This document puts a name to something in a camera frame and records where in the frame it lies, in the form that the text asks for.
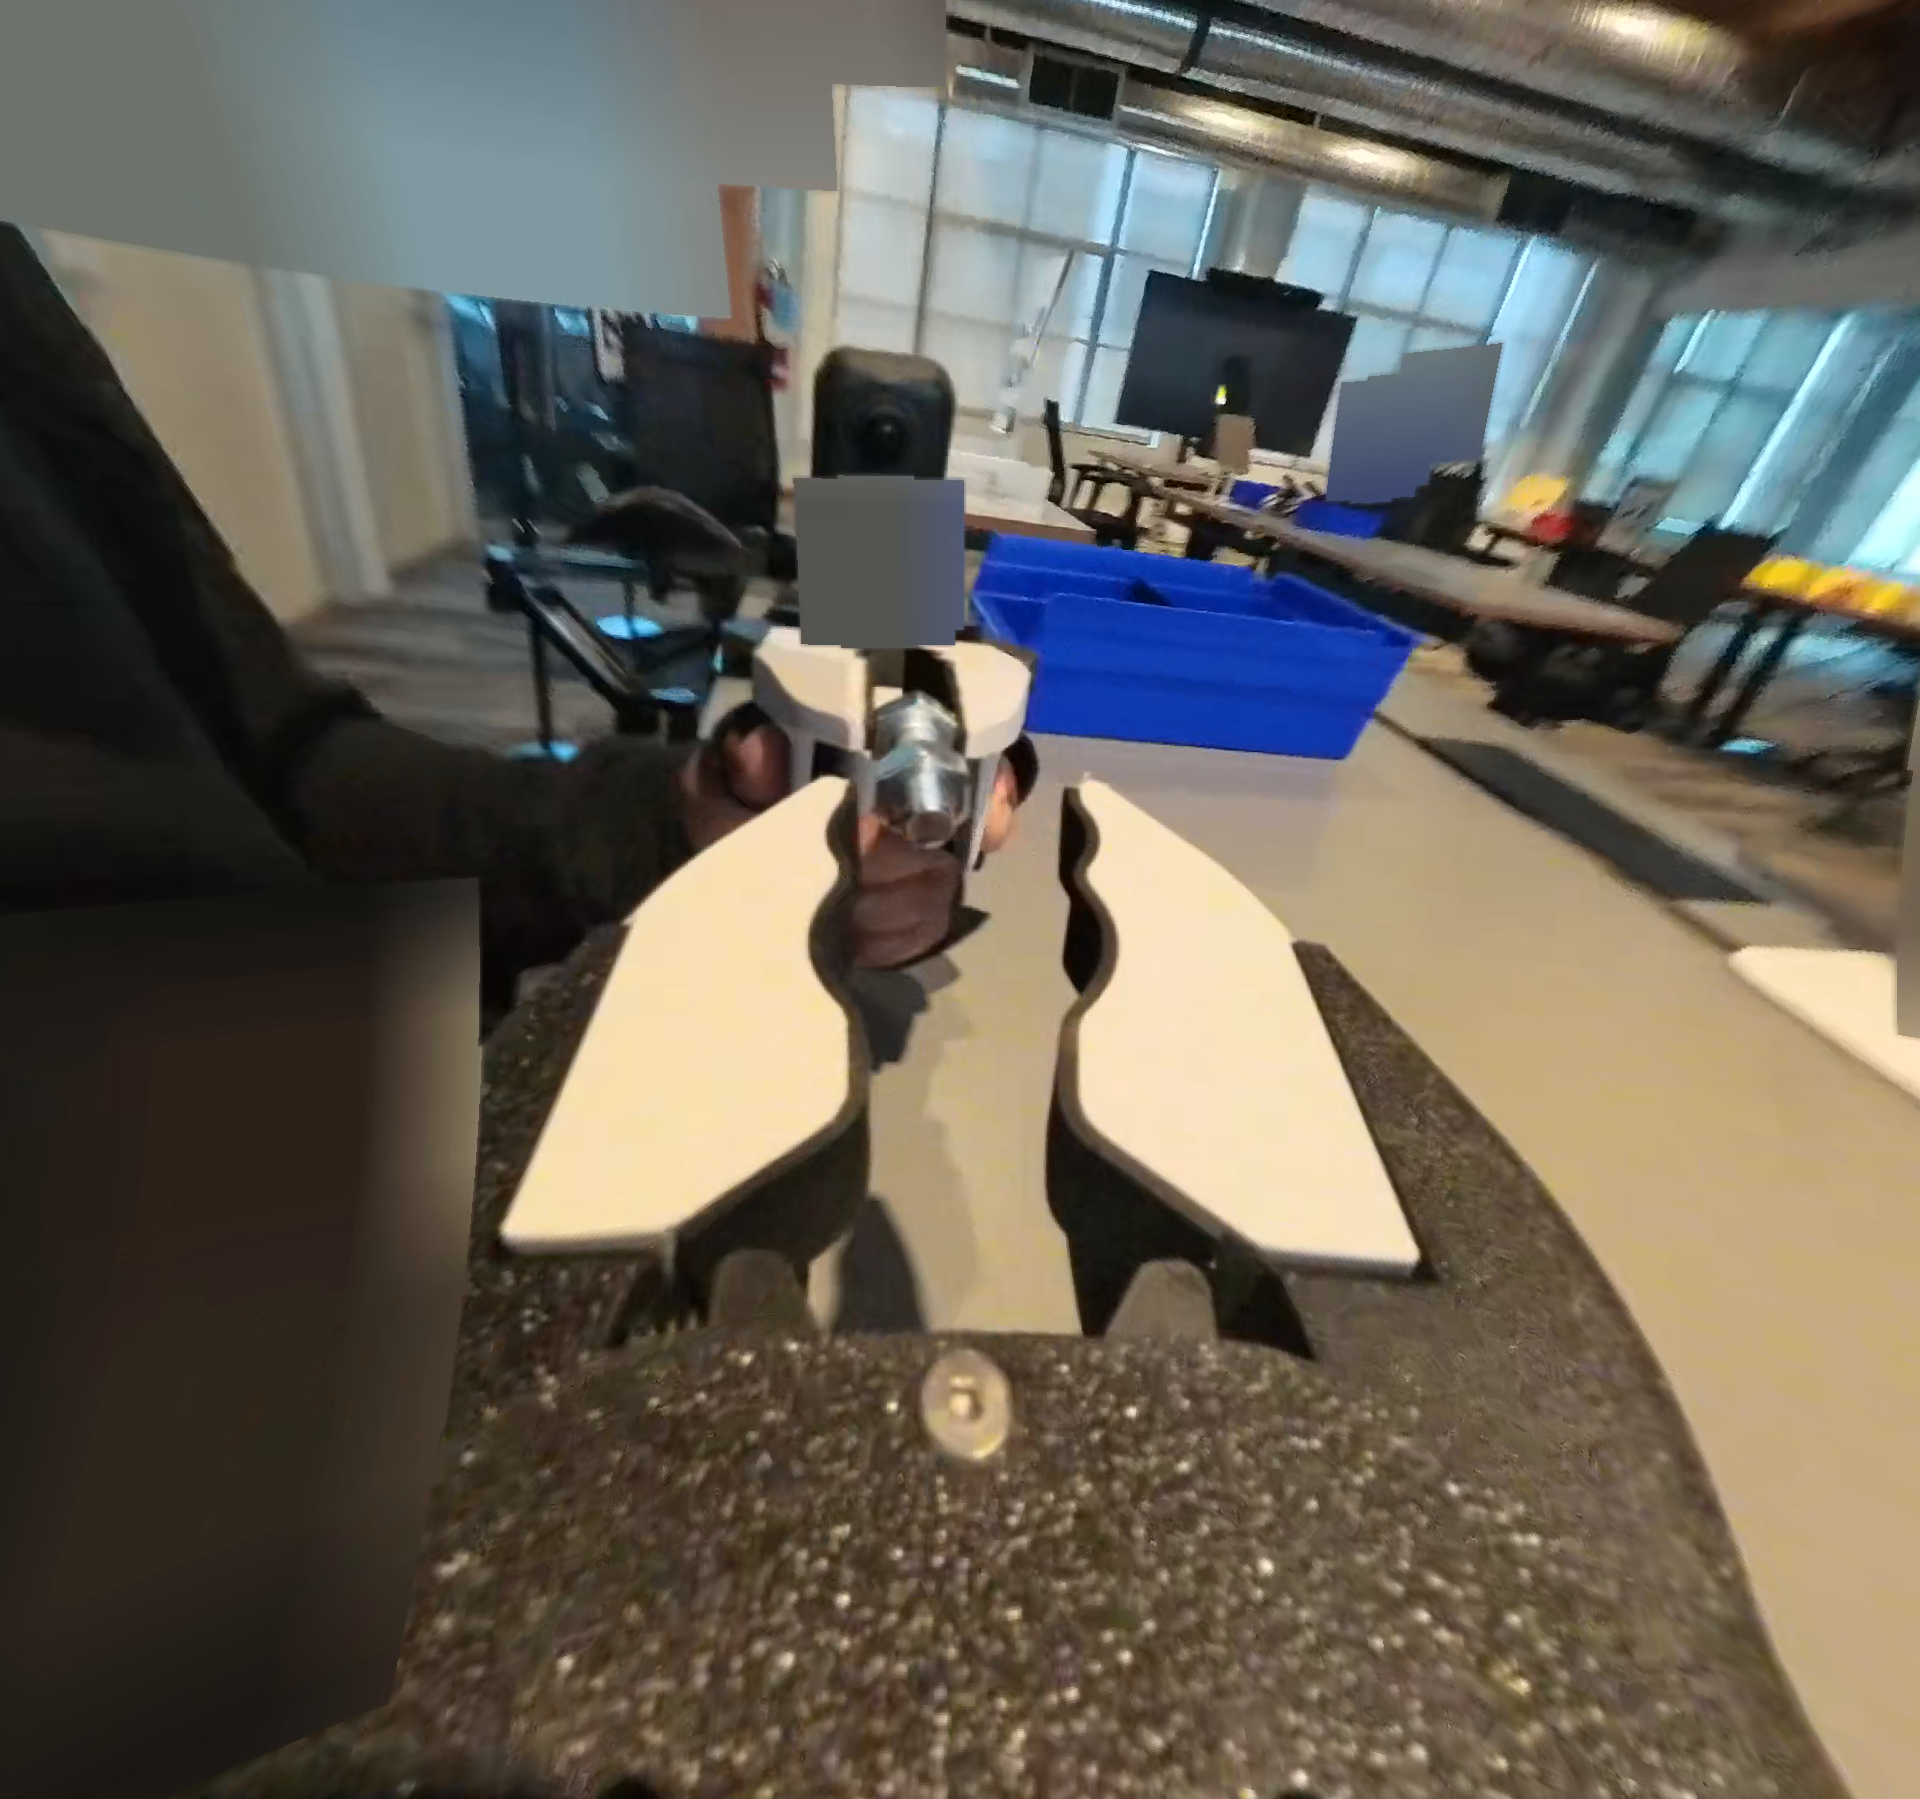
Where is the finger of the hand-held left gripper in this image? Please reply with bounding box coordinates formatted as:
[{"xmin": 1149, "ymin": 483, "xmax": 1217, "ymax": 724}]
[
  {"xmin": 946, "ymin": 644, "xmax": 1036, "ymax": 875},
  {"xmin": 751, "ymin": 633, "xmax": 880, "ymax": 819}
]

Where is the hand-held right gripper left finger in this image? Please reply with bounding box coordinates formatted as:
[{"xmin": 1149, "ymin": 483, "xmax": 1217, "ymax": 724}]
[{"xmin": 499, "ymin": 777, "xmax": 872, "ymax": 1258}]

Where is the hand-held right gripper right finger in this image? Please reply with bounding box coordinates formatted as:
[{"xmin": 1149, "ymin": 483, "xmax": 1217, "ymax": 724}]
[{"xmin": 1053, "ymin": 779, "xmax": 1423, "ymax": 1275}]

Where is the silver hex nut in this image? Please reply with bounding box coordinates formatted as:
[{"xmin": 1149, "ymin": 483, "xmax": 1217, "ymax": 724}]
[{"xmin": 881, "ymin": 757, "xmax": 977, "ymax": 844}]

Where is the person's left forearm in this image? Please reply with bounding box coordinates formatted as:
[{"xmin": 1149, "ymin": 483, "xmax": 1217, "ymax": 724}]
[{"xmin": 0, "ymin": 225, "xmax": 706, "ymax": 1021}]

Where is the blue plastic bin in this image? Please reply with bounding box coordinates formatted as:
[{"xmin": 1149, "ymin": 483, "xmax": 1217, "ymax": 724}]
[
  {"xmin": 1231, "ymin": 481, "xmax": 1387, "ymax": 539},
  {"xmin": 973, "ymin": 533, "xmax": 1420, "ymax": 761}
]

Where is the black office chair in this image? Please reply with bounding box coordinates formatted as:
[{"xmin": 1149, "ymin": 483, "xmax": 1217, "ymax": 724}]
[
  {"xmin": 577, "ymin": 487, "xmax": 798, "ymax": 660},
  {"xmin": 1042, "ymin": 401, "xmax": 1146, "ymax": 551}
]

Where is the large black screen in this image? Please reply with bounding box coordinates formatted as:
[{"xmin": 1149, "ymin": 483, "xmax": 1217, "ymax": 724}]
[{"xmin": 1118, "ymin": 269, "xmax": 1359, "ymax": 461}]

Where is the black table mat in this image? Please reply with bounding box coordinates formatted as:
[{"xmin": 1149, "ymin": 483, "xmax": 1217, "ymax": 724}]
[{"xmin": 1426, "ymin": 737, "xmax": 1772, "ymax": 909}]

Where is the long wooden table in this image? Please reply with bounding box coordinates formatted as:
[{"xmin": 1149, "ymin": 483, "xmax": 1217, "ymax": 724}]
[{"xmin": 1095, "ymin": 450, "xmax": 1686, "ymax": 648}]

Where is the white rounded board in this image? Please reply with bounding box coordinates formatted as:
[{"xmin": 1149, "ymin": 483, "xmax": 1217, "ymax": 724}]
[{"xmin": 1725, "ymin": 947, "xmax": 1904, "ymax": 1081}]

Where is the silver ventilation duct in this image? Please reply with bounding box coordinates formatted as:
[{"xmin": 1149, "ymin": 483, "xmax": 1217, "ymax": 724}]
[{"xmin": 946, "ymin": 0, "xmax": 1920, "ymax": 172}]

